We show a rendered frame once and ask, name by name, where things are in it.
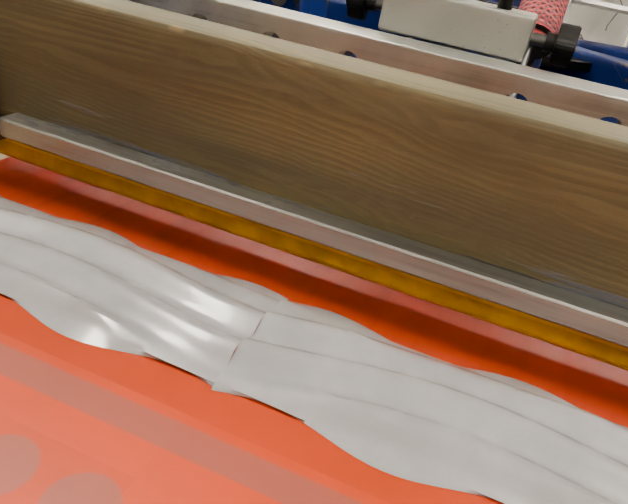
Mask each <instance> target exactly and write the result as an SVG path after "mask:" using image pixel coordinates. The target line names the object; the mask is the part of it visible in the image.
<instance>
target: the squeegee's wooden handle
mask: <svg viewBox="0 0 628 504"><path fill-rule="evenodd" d="M17 112H18V113H21V114H24V115H27V116H30V117H33V118H36V119H39V120H42V121H46V122H49V123H52V124H55V125H58V126H61V127H64V128H67V129H70V130H73V131H77V132H80V133H83V134H86V135H89V136H92V137H95V138H98V139H101V140H104V141H108V142H111V143H114V144H117V145H120V146H123V147H126V148H129V149H132V150H135V151H139V152H142V153H145V154H148V155H151V156H154V157H157V158H160V159H163V160H166V161H169V162H173V163H176V164H179V165H182V166H185V167H188V168H191V169H194V170H197V171H200V172H204V173H207V174H210V175H213V176H216V177H219V178H222V179H225V180H228V181H231V182H235V183H238V184H241V185H244V186H247V187H250V188H253V189H256V190H259V191H262V192H265V193H269V194H272V195H275V196H278V197H281V198H284V199H287V200H290V201H293V202H296V203H300V204H303V205H306V206H309V207H312V208H315V209H318V210H321V211H324V212H327V213H331V214H334V215H337V216H340V217H343V218H346V219H349V220H352V221H355V222H358V223H362V224H365V225H368V226H371V227H374V228H377V229H380V230H383V231H386V232H389V233H392V234H396V235H399V236H402V237H405V238H408V239H411V240H414V241H417V242H420V243H423V244H427V245H430V246H433V247H436V248H439V249H442V250H445V251H448V252H451V253H454V254H458V255H461V256H464V257H467V258H470V259H473V260H476V261H479V262H482V263H485V264H489V265H492V266H495V267H498V268H501V269H504V270H507V271H510V272H513V273H516V274H519V275H523V276H526V277H529V278H532V279H535V280H538V281H541V282H544V283H547V284H550V285H554V286H557V287H560V288H563V289H566V290H569V291H572V292H575V293H578V294H581V295H585V296H588V297H591V298H594V299H597V300H600V301H603V302H606V303H609V304H612V305H615V306H619V307H622V308H625V309H628V127H627V126H623V125H619V124H615V123H611V122H607V121H603V120H599V119H595V118H591V117H587V116H584V115H580V114H576V113H572V112H568V111H564V110H560V109H556V108H552V107H548V106H544V105H540V104H536V103H532V102H528V101H524V100H520V99H516V98H512V97H508V96H504V95H500V94H496V93H492V92H488V91H484V90H481V89H477V88H473V87H469V86H465V85H461V84H457V83H453V82H449V81H445V80H441V79H437V78H433V77H429V76H425V75H421V74H417V73H413V72H409V71H405V70H401V69H397V68H393V67H389V66H385V65H381V64H378V63H374V62H370V61H366V60H362V59H358V58H354V57H350V56H346V55H342V54H338V53H334V52H330V51H326V50H322V49H318V48H314V47H310V46H306V45H302V44H298V43H294V42H290V41H286V40H282V39H278V38H274V37H271V36H267V35H263V34H259V33H255V32H251V31H247V30H243V29H239V28H235V27H231V26H227V25H223V24H219V23H215V22H211V21H207V20H203V19H199V18H195V17H191V16H187V15H183V14H179V13H175V12H171V11H168V10H164V9H160V8H156V7H152V6H148V5H144V4H140V3H136V2H132V1H128V0H0V117H1V116H5V115H9V114H13V113H17Z"/></svg>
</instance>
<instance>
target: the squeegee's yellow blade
mask: <svg viewBox="0 0 628 504"><path fill-rule="evenodd" d="M2 140H5V141H8V142H11V143H14V144H17V145H20V146H23V147H26V148H29V149H32V150H34V151H37V152H40V153H43V154H46V155H49V156H52V157H55V158H58V159H61V160H64V161H67V162H70V163H73V164H76V165H79V166H82V167H85V168H88V169H90V170H93V171H96V172H99V173H102V174H105V175H108V176H111V177H114V178H117V179H120V180H123V181H126V182H129V183H132V184H135V185H138V186H141V187H144V188H147V189H149V190H152V191H155V192H158V193H161V194H164V195H167V196H170V197H173V198H176V199H179V200H182V201H185V202H188V203H191V204H194V205H197V206H200V207H203V208H205V209H208V210H211V211H214V212H217V213H220V214H223V215H226V216H229V217H232V218H235V219H238V220H241V221H244V222H247V223H250V224H253V225H256V226H259V227H261V228H264V229H267V230H270V231H273V232H276V233H279V234H282V235H285V236H288V237H291V238H294V239H297V240H300V241H303V242H306V243H309V244H312V245H315V246H318V247H320V248H323V249H326V250H329V251H332V252H335V253H338V254H341V255H344V256H347V257H350V258H353V259H356V260H359V261H362V262H365V263H368V264H371V265H374V266H376V267H379V268H382V269H385V270H388V271H391V272H394V273H397V274H400V275H403V276H406V277H409V278H412V279H415V280H418V281H421V282H424V283H427V284H430V285H433V286H435V287H438V288H441V289H444V290H447V291H450V292H453V293H456V294H459V295H462V296H465V297H468V298H471V299H474V300H477V301H480V302H483V303H486V304H489V305H491V306H494V307H497V308H500V309H503V310H506V311H509V312H512V313H515V314H518V315H521V316H524V317H527V318H530V319H533V320H536V321H539V322H542V323H545V324H548V325H550V326H553V327H556V328H559V329H562V330H565V331H568V332H571V333H574V334H577V335H580V336H583V337H586V338H589V339H592V340H595V341H598V342H601V343H604V344H606V345H609V346H612V347H615V348H618V349H621V350H624V351H627V352H628V348H627V347H624V346H621V345H618V344H615V343H612V342H609V341H606V340H603V339H600V338H597V337H594V336H591V335H588V334H585V333H582V332H579V331H576V330H573V329H570V328H568V327H565V326H562V325H559V324H556V323H553V322H550V321H547V320H544V319H541V318H538V317H535V316H532V315H529V314H526V313H523V312H520V311H517V310H514V309H511V308H508V307H505V306H502V305H499V304H496V303H493V302H491V301H488V300H485V299H482V298H479V297H476V296H473V295H470V294H467V293H464V292H461V291H458V290H455V289H452V288H449V287H446V286H443V285H440V284H437V283H434V282H431V281H428V280H425V279H422V278H419V277H416V276H414V275H411V274H408V273H405V272H402V271H399V270H396V269H393V268H390V267H387V266H384V265H381V264H378V263H375V262H372V261H369V260H366V259H363V258H360V257H357V256H354V255H351V254H348V253H345V252H342V251H339V250H337V249H334V248H331V247H328V246H325V245H322V244H319V243H316V242H313V241H310V240H307V239H304V238H301V237H298V236H295V235H292V234H289V233H286V232H283V231H280V230H277V229H274V228H271V227H268V226H265V225H262V224H260V223H257V222H254V221H251V220H248V219H245V218H242V217H239V216H236V215H233V214H230V213H227V212H224V211H221V210H218V209H215V208H212V207H209V206H206V205H203V204H200V203H197V202H194V201H191V200H188V199H185V198H183V197H180V196H177V195H174V194H171V193H168V192H165V191H162V190H159V189H156V188H153V187H150V186H147V185H144V184H141V183H138V182H135V181H132V180H129V179H126V178H123V177H120V176H117V175H114V174H111V173H108V172H106V171H103V170H100V169H97V168H94V167H91V166H88V165H85V164H82V163H79V162H76V161H73V160H70V159H67V158H64V157H61V156H58V155H55V154H52V153H49V152H46V151H43V150H40V149H37V148H34V147H31V146H29V145H26V144H23V143H20V142H17V141H14V140H11V139H8V138H6V139H2Z"/></svg>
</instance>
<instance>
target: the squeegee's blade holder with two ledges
mask: <svg viewBox="0 0 628 504"><path fill-rule="evenodd" d="M0 135H2V136H3V137H5V138H8V139H11V140H14V141H17V142H20V143H23V144H26V145H29V146H31V147H34V148H37V149H40V150H43V151H46V152H49V153H52V154H55V155H58V156H61V157H64V158H67V159H70V160H73V161H76V162H79V163H82V164H85V165H88V166H91V167H94V168H97V169H100V170H103V171H106V172H108V173H111V174H114V175H117V176H120V177H123V178H126V179H129V180H132V181H135V182H138V183H141V184H144V185H147V186H150V187H153V188H156V189H159V190H162V191H165V192H168V193H171V194H174V195H177V196H180V197H183V198H185V199H188V200H191V201H194V202H197V203H200V204H203V205H206V206H209V207H212V208H215V209H218V210H221V211H224V212H227V213H230V214H233V215H236V216H239V217H242V218H245V219H248V220H251V221H254V222H257V223H260V224H262V225H265V226H268V227H271V228H274V229H277V230H280V231H283V232H286V233H289V234H292V235H295V236H298V237H301V238H304V239H307V240H310V241H313V242H316V243H319V244H322V245H325V246H328V247H331V248H334V249H337V250H339V251H342V252H345V253H348V254H351V255H354V256H357V257H360V258H363V259H366V260H369V261H372V262H375V263H378V264H381V265H384V266H387V267H390V268H393V269H396V270H399V271H402V272H405V273H408V274H411V275H414V276H416V277H419V278H422V279H425V280H428V281H431V282H434V283H437V284H440V285H443V286H446V287H449V288H452V289H455V290H458V291H461V292H464V293H467V294H470V295H473V296H476V297H479V298H482V299H485V300H488V301H491V302H493V303H496V304H499V305H502V306H505V307H508V308H511V309H514V310H517V311H520V312H523V313H526V314H529V315H532V316H535V317H538V318H541V319H544V320H547V321H550V322H553V323H556V324H559V325H562V326H565V327H568V328H570V329H573V330H576V331H579V332H582V333H585V334H588V335H591V336H594V337H597V338H600V339H603V340H606V341H609V342H612V343H615V344H618V345H621V346H624V347H627V348H628V309H625V308H622V307H619V306H615V305H612V304H609V303H606V302H603V301H600V300H597V299H594V298H591V297H588V296H585V295H581V294H578V293H575V292H572V291H569V290H566V289H563V288H560V287H557V286H554V285H550V284H547V283H544V282H541V281H538V280H535V279H532V278H529V277H526V276H523V275H519V274H516V273H513V272H510V271H507V270H504V269H501V268H498V267H495V266H492V265H489V264H485V263H482V262H479V261H476V260H473V259H470V258H467V257H464V256H461V255H458V254H454V253H451V252H448V251H445V250H442V249H439V248H436V247H433V246H430V245H427V244H423V243H420V242H417V241H414V240H411V239H408V238H405V237H402V236H399V235H396V234H392V233H389V232H386V231H383V230H380V229H377V228H374V227H371V226H368V225H365V224H362V223H358V222H355V221H352V220H349V219H346V218H343V217H340V216H337V215H334V214H331V213H327V212H324V211H321V210H318V209H315V208H312V207H309V206H306V205H303V204H300V203H296V202H293V201H290V200H287V199H284V198H281V197H278V196H275V195H272V194H269V193H265V192H262V191H259V190H256V189H253V188H250V187H247V186H244V185H241V184H238V183H235V182H231V181H228V180H225V179H222V178H219V177H216V176H213V175H210V174H207V173H204V172H200V171H197V170H194V169H191V168H188V167H185V166H182V165H179V164H176V163H173V162H169V161H166V160H163V159H160V158H157V157H154V156H151V155H148V154H145V153H142V152H139V151H135V150H132V149H129V148H126V147H123V146H120V145H117V144H114V143H111V142H108V141H104V140H101V139H98V138H95V137H92V136H89V135H86V134H83V133H80V132H77V131H73V130H70V129H67V128H64V127H61V126H58V125H55V124H52V123H49V122H46V121H42V120H39V119H36V118H33V117H30V116H27V115H24V114H21V113H18V112H17V113H13V114H9V115H5V116H1V117H0Z"/></svg>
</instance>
